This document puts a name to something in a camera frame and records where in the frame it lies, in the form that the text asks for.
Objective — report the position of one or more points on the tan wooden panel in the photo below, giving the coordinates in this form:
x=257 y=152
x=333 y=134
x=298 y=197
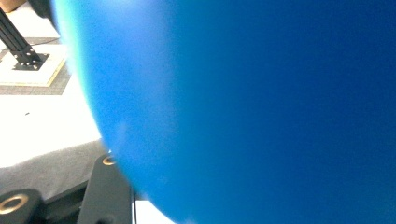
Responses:
x=9 y=4

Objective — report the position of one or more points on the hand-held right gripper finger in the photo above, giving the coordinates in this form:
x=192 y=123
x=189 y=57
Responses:
x=106 y=193

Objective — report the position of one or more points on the white floor plate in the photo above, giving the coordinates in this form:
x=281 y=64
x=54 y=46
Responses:
x=34 y=76

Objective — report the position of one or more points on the black metal post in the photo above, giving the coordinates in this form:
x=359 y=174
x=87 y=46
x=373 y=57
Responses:
x=15 y=40

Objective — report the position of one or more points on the blue plastic bottle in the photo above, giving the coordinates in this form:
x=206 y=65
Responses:
x=249 y=109

